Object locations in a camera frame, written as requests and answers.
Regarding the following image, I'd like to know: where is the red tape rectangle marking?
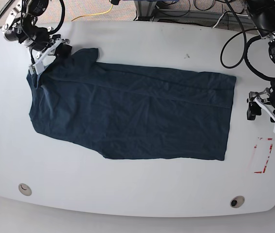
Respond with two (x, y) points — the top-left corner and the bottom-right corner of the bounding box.
(251, 138), (274, 174)

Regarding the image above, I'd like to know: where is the yellow cable on floor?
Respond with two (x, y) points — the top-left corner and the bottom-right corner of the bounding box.
(71, 4), (114, 22)

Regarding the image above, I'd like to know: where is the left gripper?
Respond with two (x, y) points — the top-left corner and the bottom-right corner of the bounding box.
(246, 87), (275, 127)

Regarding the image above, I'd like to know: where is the left table grommet hole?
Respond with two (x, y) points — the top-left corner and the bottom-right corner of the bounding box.
(18, 183), (32, 197)

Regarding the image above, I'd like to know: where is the white cable on floor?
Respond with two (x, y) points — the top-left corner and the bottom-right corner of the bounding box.
(212, 10), (252, 29)

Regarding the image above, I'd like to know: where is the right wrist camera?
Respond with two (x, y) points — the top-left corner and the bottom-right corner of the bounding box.
(29, 62), (45, 75)

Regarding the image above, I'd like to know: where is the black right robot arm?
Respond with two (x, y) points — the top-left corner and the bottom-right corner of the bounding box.
(2, 0), (72, 65)

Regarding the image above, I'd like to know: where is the right table grommet hole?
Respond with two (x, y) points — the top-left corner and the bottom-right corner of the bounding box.
(230, 196), (245, 208)

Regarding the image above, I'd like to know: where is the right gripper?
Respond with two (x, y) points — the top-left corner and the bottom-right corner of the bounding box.
(28, 28), (72, 64)

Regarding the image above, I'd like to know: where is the dark blue t-shirt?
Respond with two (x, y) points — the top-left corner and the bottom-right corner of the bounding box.
(27, 48), (236, 161)

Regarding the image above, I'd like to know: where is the aluminium frame rail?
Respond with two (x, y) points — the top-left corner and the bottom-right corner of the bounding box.
(151, 9), (257, 30)

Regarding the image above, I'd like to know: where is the black cable on floor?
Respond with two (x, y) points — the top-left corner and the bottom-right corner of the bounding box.
(0, 0), (16, 28)

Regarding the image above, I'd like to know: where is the table grommet hole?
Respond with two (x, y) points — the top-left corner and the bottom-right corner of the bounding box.
(230, 196), (245, 208)
(18, 183), (32, 197)

